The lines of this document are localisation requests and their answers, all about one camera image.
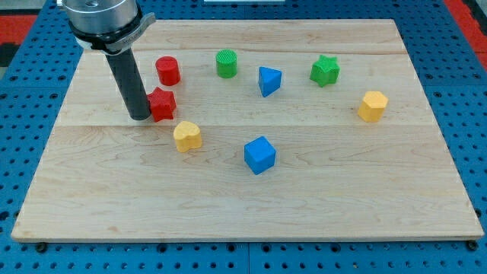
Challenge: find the red cylinder block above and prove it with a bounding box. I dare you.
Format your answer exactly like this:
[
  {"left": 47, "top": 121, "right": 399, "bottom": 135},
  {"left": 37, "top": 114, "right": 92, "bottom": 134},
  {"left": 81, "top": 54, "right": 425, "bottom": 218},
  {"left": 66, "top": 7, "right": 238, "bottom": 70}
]
[{"left": 155, "top": 56, "right": 180, "bottom": 86}]

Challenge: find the yellow hexagon block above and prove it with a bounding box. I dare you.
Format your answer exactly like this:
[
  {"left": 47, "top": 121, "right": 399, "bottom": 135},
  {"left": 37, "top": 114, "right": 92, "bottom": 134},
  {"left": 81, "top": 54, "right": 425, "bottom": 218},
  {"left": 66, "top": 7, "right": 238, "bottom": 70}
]
[{"left": 358, "top": 91, "right": 389, "bottom": 123}]

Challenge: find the green cylinder block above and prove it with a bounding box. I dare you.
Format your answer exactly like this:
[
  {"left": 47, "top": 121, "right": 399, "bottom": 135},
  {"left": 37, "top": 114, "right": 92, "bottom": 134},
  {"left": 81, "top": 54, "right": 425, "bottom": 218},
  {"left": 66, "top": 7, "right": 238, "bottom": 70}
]
[{"left": 215, "top": 49, "right": 237, "bottom": 78}]

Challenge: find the wooden board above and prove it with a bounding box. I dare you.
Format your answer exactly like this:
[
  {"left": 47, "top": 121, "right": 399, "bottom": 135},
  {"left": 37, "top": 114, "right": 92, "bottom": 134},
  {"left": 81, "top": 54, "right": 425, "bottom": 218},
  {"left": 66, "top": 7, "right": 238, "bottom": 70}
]
[{"left": 11, "top": 19, "right": 484, "bottom": 243}]

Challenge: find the blue triangle block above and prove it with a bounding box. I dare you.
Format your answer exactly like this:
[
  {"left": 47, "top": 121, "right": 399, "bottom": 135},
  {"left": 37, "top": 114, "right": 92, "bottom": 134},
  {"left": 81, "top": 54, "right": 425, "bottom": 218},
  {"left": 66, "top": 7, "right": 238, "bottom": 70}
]
[{"left": 258, "top": 66, "right": 282, "bottom": 97}]

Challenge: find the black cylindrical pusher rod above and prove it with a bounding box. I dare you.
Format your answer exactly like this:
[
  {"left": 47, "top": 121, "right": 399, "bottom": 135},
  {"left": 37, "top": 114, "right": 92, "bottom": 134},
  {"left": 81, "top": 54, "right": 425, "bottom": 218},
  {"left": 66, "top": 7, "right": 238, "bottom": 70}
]
[{"left": 106, "top": 49, "right": 151, "bottom": 121}]

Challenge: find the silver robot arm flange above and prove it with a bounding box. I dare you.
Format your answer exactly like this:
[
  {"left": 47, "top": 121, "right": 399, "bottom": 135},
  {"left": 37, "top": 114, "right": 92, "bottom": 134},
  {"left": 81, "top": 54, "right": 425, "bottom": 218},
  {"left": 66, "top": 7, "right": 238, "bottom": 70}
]
[{"left": 56, "top": 0, "right": 156, "bottom": 56}]

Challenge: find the red star block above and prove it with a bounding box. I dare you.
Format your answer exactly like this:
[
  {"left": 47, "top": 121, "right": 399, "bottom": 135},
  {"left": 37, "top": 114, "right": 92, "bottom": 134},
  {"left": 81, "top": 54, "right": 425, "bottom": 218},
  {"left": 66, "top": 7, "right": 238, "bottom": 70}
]
[{"left": 147, "top": 88, "right": 177, "bottom": 122}]

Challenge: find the green star block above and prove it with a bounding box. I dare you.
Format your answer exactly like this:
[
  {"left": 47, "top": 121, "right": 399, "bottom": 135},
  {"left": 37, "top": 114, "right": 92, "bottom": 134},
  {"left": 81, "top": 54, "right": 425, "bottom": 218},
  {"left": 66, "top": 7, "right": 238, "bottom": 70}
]
[{"left": 310, "top": 55, "right": 340, "bottom": 87}]

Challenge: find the yellow heart block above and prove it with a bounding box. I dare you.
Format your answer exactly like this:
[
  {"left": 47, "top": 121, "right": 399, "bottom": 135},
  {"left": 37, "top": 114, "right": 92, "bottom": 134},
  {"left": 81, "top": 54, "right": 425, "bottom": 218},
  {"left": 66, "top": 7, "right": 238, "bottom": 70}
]
[{"left": 173, "top": 121, "right": 202, "bottom": 153}]

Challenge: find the blue cube block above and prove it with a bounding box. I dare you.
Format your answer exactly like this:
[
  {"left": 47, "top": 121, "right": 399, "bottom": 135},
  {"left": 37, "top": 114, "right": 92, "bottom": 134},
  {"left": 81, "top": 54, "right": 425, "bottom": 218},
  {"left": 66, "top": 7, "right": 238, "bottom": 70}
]
[{"left": 243, "top": 136, "right": 276, "bottom": 175}]

